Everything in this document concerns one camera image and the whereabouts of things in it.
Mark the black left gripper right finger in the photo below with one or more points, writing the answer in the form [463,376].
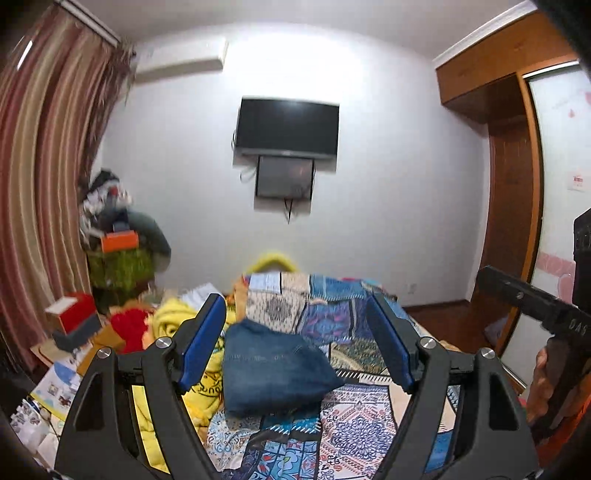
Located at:
[490,438]

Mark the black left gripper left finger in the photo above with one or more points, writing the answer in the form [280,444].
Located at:
[101,438]

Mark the blue denim jeans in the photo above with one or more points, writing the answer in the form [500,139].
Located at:
[265,372]

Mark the pile of clothes and bags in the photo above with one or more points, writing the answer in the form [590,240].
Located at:
[118,277]

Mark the right human hand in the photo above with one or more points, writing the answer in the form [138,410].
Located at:
[541,390]

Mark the yellow printed blanket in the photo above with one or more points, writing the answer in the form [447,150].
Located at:
[171,366]

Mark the red fluffy cloth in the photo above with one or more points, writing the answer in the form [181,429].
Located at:
[130,325]

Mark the red and white box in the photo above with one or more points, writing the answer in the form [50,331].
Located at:
[73,321]

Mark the patchwork patterned bedspread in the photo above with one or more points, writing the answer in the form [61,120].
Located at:
[346,435]

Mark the orange box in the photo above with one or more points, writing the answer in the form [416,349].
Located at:
[119,241]

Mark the white sliding wardrobe door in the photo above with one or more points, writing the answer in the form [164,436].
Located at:
[557,100]

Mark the brown wooden wardrobe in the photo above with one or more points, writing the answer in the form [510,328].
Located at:
[483,77]

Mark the striped red curtain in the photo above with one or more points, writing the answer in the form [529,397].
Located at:
[59,85]

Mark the small dark wall screen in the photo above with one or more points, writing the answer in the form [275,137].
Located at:
[285,178]

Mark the black wall television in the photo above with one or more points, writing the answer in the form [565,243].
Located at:
[285,127]

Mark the white wall air conditioner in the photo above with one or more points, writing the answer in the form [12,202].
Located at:
[181,59]

